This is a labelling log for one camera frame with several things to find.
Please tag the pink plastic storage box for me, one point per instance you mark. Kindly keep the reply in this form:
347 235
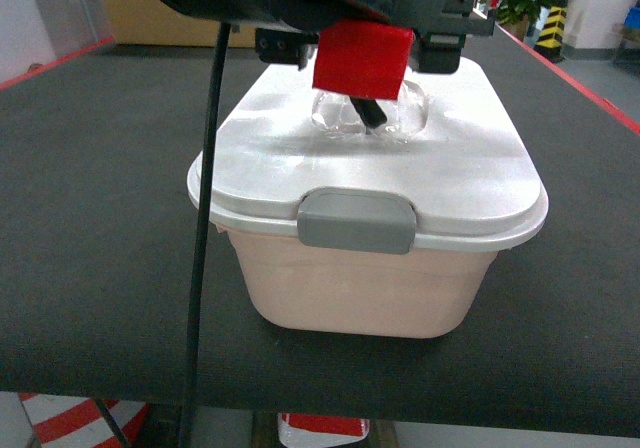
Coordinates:
423 294

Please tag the white lid with grey handle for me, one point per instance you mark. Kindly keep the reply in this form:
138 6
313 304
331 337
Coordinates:
467 174

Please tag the red tape block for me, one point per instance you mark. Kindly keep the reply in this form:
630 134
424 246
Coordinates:
362 59

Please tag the yellow black striped bollard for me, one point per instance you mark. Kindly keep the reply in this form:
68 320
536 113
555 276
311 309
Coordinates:
549 42

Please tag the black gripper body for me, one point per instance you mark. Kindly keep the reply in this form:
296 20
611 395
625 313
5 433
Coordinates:
440 26

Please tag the cardboard box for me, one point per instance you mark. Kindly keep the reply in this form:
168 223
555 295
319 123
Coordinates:
150 22

